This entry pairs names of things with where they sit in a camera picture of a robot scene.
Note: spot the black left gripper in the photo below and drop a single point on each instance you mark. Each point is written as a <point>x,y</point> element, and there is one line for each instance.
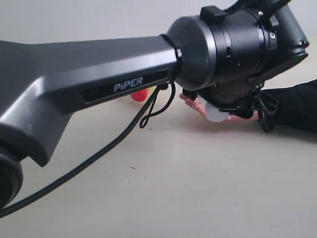
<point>235,97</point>

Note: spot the clear bottle green label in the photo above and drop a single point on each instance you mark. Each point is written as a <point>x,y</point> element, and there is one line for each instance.
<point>212,113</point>

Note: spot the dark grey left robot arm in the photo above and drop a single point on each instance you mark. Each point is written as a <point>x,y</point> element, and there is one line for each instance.
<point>221,56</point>

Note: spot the black sleeved forearm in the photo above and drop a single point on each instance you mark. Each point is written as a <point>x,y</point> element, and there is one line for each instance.
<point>294,107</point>

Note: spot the yellow bottle red cap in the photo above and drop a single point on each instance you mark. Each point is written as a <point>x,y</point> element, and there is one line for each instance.
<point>142,95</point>

